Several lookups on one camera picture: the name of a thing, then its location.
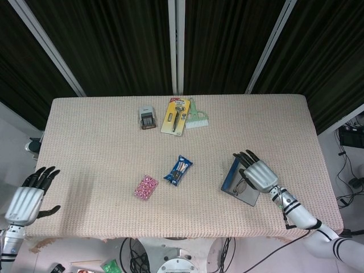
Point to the blue Oreo cookie pack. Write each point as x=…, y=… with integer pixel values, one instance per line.
x=178, y=170

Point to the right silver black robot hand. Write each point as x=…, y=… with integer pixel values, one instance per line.
x=261, y=176

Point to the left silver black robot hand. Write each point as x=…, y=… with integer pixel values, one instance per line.
x=25, y=202

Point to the green white-bristle brush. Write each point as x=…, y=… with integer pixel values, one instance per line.
x=197, y=122

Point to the white frame post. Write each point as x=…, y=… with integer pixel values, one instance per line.
x=45, y=42
x=270, y=42
x=176, y=42

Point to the small black remote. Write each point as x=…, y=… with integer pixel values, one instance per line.
x=57, y=268

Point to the yellow razor blister pack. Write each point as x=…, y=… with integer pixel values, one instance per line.
x=173, y=118

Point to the black white floor device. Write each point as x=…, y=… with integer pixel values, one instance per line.
x=34, y=145

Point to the thin wooden stick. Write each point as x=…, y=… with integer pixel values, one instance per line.
x=85, y=263

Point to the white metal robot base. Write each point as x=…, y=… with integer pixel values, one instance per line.
x=177, y=264

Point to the grey blue-edged case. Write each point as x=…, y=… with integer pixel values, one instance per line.
x=229, y=182

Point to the black equipment box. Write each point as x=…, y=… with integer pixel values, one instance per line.
x=351, y=138

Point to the pink patterned card box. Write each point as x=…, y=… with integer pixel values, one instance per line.
x=145, y=187

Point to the beige waffle tablecloth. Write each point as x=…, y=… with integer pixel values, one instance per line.
x=99, y=156

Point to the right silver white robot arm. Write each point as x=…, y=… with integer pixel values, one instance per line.
x=301, y=216

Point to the thin-framed eyeglasses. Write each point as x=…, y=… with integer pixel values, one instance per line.
x=241, y=187

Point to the green packet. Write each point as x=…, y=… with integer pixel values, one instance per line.
x=110, y=267

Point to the black pleated curtain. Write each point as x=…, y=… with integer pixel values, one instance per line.
x=327, y=57
x=113, y=42
x=227, y=42
x=17, y=71

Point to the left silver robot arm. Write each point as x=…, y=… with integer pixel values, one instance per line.
x=11, y=241

